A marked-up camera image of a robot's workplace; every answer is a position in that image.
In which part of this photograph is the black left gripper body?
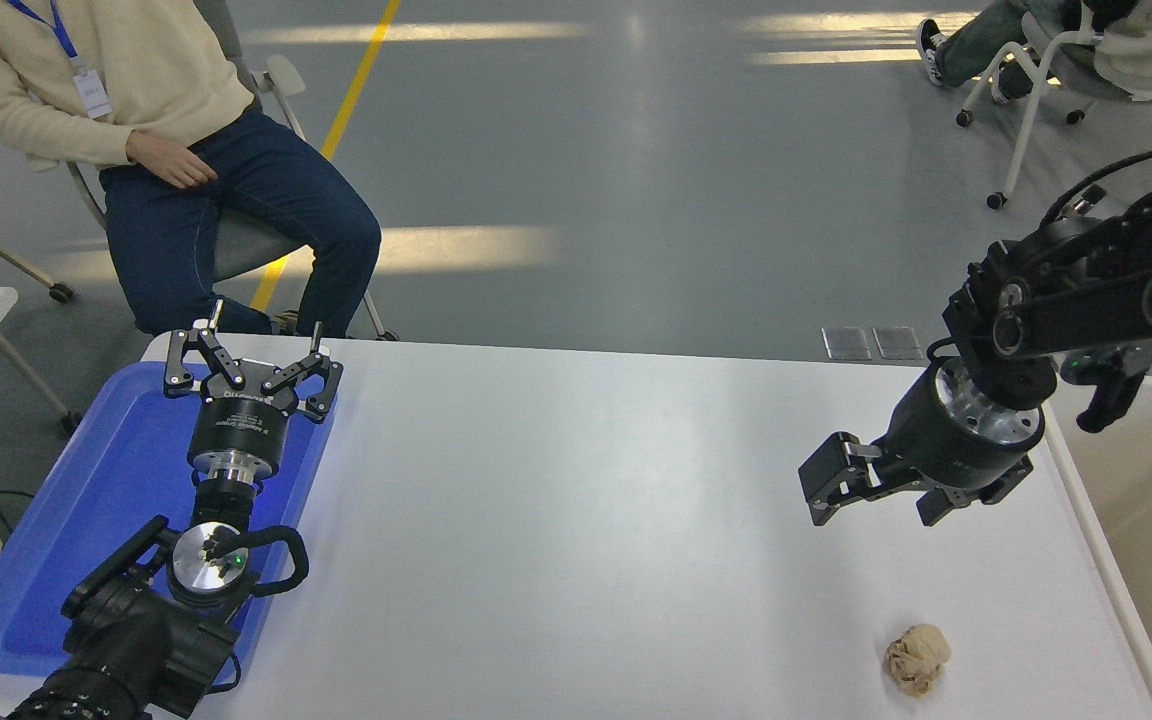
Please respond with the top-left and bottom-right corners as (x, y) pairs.
(186, 358), (310, 463)

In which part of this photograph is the person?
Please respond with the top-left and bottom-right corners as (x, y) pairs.
(916, 0), (1152, 96)

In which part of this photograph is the white name badge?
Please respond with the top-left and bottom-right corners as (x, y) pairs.
(74, 70), (113, 121)

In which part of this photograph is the person's right hand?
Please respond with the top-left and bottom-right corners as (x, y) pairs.
(124, 129), (221, 190)

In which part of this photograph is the blue plastic tray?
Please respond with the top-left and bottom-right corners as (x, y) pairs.
(0, 360), (339, 691)

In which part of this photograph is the metal floor plate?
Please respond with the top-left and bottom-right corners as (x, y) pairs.
(823, 327), (872, 361)
(873, 326), (925, 361)

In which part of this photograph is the grey chair leg with caster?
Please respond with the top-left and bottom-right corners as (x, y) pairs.
(0, 175), (79, 304)

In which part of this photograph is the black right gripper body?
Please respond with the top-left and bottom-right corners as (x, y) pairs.
(879, 360), (1044, 493)

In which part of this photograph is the white frame rolling chair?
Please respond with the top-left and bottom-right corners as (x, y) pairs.
(956, 8), (1152, 211)

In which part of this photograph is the crumpled tan paper ball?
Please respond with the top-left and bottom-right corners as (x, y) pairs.
(884, 624), (953, 698)

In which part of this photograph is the grey office chair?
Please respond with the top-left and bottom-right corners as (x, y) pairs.
(66, 0), (399, 343)

